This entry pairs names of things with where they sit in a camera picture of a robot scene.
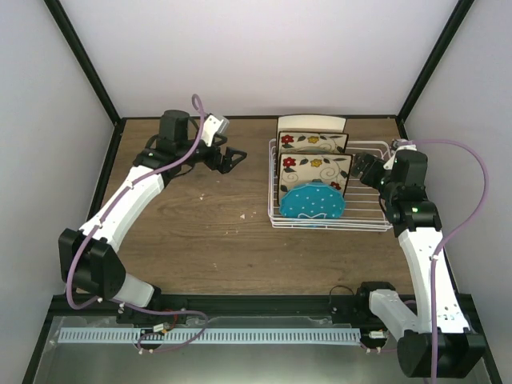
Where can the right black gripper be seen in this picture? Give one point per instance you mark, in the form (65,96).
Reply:
(359,166)

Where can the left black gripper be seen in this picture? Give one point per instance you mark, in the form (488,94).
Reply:
(225,166)

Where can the blue polka dot plate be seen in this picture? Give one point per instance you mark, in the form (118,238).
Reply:
(314,200)

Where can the floral square plate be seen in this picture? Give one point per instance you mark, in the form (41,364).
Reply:
(297,169)
(288,141)

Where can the mint green flower plate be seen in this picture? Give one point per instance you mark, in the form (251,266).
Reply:
(310,150)

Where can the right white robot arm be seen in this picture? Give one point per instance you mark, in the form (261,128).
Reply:
(435,339)

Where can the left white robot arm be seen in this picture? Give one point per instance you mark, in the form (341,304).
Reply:
(90,265)

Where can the plain cream square plate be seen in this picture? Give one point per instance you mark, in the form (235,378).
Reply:
(311,123)

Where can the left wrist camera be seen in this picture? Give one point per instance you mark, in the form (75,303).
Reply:
(213,125)

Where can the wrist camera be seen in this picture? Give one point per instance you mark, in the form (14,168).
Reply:
(213,125)
(395,146)

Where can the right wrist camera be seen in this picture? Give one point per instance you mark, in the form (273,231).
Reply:
(395,146)

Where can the white wire dish rack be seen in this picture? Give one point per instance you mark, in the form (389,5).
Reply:
(362,212)

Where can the black aluminium frame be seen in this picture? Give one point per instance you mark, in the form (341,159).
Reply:
(65,25)

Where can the light blue slotted cable duct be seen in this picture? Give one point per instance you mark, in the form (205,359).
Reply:
(317,336)

